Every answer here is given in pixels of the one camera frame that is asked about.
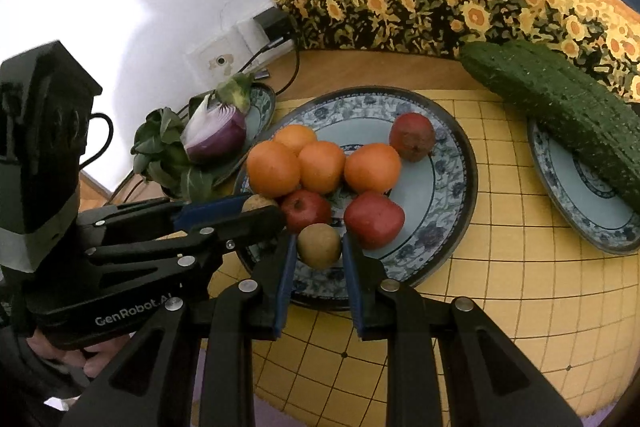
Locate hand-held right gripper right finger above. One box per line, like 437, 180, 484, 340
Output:
341, 233, 583, 427

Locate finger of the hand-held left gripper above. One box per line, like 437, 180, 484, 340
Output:
77, 194, 252, 234
85, 205, 287, 276

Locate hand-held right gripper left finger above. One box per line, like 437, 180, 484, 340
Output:
60, 232, 299, 427

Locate brown kiwi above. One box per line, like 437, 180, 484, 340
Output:
241, 194, 279, 214
296, 223, 343, 270

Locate orange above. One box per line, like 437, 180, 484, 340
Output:
343, 143, 402, 194
246, 141, 302, 199
298, 141, 347, 195
272, 124, 318, 156

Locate red apple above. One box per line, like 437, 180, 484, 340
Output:
343, 192, 406, 251
389, 113, 436, 162
280, 189, 332, 234

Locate large blue patterned plate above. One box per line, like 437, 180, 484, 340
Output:
232, 89, 478, 312

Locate person's left forearm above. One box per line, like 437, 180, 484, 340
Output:
0, 322, 96, 413

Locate person's left hand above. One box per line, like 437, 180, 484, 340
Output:
27, 331, 133, 380

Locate halved red onion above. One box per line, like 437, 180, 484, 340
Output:
180, 94, 247, 164

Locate green leafy vegetable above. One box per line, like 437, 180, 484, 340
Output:
131, 107, 221, 202

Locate small blue patterned plate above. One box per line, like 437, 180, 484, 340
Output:
165, 82, 277, 198

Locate small green vegetable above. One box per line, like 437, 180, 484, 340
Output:
215, 73, 254, 112

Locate yellow grid mat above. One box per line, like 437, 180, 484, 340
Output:
205, 89, 640, 420

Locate black charger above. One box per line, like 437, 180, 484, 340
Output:
255, 8, 296, 45

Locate green cucumber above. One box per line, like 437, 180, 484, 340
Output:
459, 39, 640, 208

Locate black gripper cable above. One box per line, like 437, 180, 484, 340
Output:
80, 112, 115, 168

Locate white wall socket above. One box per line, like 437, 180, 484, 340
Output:
184, 19, 266, 90

